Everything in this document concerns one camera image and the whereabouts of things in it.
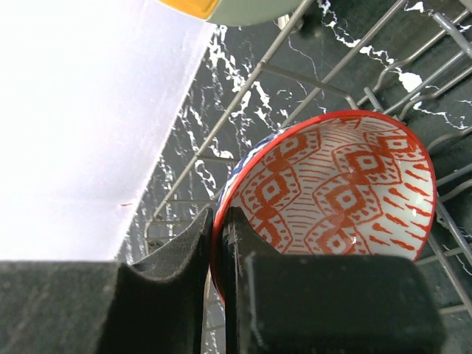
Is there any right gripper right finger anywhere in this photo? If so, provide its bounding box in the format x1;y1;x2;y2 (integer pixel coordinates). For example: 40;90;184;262
223;207;446;353

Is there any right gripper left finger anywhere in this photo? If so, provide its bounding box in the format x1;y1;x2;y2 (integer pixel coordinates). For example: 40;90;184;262
1;207;213;353

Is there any red geometric pattern bowl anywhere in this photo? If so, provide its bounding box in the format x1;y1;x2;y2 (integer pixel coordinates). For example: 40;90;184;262
210;110;437;295

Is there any round pastel drawer cabinet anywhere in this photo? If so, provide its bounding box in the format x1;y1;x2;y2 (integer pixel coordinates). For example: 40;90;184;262
161;0;302;27

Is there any grey wire dish rack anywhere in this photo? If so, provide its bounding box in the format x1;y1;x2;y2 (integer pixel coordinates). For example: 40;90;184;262
142;1;471;353

